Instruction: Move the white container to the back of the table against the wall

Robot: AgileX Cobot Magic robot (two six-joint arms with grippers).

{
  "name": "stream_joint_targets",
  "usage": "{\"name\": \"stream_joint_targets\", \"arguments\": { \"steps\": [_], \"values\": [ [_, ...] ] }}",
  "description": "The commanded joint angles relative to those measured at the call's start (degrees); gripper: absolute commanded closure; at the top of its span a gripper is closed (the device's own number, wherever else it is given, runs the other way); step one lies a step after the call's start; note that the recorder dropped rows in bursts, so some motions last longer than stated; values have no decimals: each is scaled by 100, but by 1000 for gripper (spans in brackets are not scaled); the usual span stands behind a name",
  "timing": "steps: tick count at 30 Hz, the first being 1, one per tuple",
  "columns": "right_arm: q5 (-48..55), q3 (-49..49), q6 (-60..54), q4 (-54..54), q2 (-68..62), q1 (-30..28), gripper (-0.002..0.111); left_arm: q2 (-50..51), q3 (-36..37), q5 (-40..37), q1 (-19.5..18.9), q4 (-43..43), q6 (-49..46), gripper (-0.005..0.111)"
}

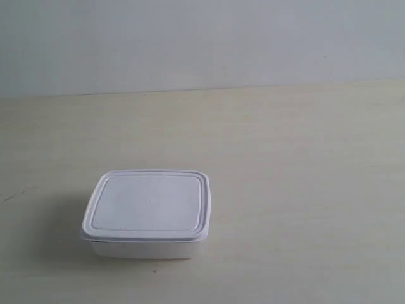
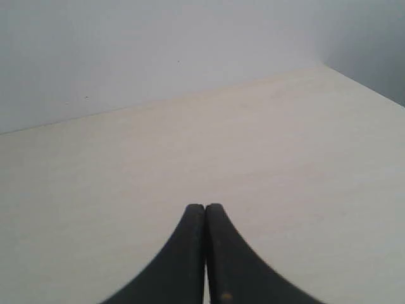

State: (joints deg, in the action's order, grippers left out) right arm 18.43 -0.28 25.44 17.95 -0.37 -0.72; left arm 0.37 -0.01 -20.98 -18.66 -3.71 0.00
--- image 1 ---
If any white lidded plastic container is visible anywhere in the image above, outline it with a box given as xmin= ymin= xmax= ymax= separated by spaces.
xmin=80 ymin=169 xmax=211 ymax=260

